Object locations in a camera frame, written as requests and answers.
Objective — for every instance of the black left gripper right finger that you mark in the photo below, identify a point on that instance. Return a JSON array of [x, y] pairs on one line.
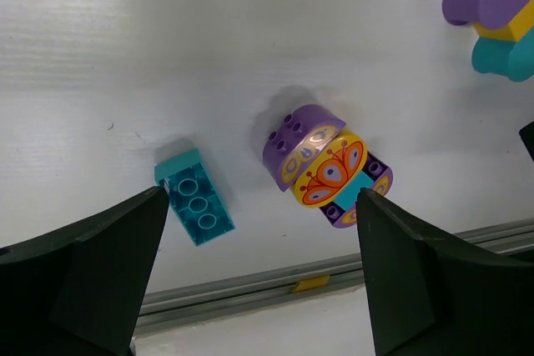
[[432, 293]]

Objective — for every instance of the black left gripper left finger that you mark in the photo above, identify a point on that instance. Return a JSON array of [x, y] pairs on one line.
[[78, 290]]

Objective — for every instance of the small teal lego brick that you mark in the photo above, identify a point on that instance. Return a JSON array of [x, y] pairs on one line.
[[346, 198]]

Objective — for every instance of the teal rectangular lego brick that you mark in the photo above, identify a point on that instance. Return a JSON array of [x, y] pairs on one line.
[[193, 197]]

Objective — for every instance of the yellow square lego brick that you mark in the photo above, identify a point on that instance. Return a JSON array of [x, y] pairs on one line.
[[514, 31]]

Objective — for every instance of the yellow tape piece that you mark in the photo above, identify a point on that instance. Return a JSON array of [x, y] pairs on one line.
[[310, 284]]

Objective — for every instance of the aluminium table rail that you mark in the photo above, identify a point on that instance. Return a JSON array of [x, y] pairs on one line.
[[219, 299]]

